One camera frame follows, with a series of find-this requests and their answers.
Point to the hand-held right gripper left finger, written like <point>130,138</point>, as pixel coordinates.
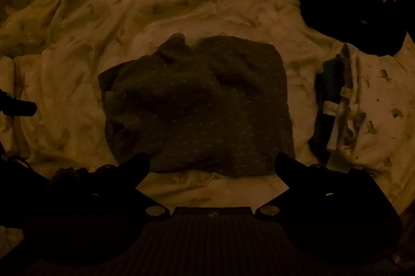
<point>140,164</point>

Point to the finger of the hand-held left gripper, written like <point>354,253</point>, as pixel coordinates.
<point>22,108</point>

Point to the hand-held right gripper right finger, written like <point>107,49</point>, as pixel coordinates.
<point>284,164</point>

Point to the dark dotted small garment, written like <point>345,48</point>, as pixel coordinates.
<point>194,104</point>

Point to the dark blue garment white tabs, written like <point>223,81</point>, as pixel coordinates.
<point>326,101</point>

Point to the white printed garment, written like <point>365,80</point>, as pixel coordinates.
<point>373,107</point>

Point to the white patterned bed sheet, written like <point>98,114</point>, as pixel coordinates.
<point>129,23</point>

